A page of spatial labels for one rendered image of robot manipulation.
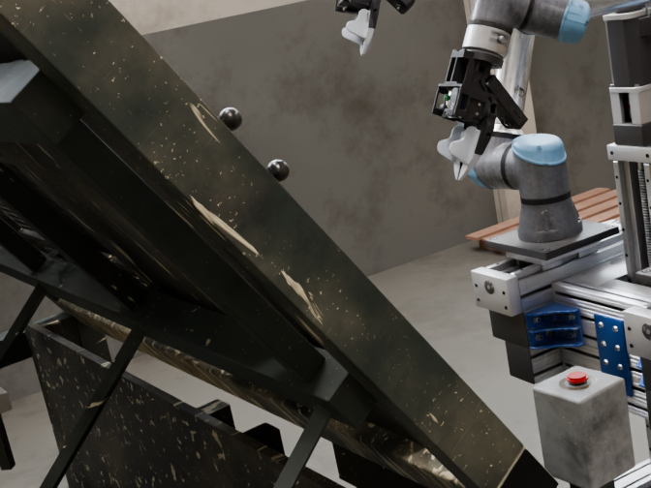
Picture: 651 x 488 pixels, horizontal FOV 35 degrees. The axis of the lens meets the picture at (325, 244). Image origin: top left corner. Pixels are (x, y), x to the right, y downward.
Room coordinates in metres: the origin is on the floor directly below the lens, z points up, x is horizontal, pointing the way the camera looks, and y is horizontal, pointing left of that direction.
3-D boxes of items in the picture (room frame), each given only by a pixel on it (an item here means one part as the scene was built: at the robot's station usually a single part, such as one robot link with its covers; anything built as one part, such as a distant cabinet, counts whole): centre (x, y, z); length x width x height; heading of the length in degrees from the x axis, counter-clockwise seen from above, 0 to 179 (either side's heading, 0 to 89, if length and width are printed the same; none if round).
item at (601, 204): (5.80, -1.46, 0.05); 1.10 x 0.76 x 0.10; 116
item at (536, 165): (2.37, -0.52, 1.20); 0.13 x 0.12 x 0.14; 34
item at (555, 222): (2.36, -0.53, 1.09); 0.15 x 0.15 x 0.10
